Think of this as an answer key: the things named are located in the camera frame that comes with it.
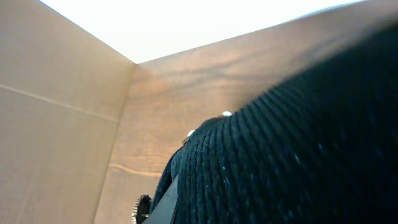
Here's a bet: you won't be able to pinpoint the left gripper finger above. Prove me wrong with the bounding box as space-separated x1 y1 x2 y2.
131 195 152 224

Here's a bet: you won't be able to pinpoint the black knit cardigan gold buttons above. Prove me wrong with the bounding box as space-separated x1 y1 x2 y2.
151 25 397 223

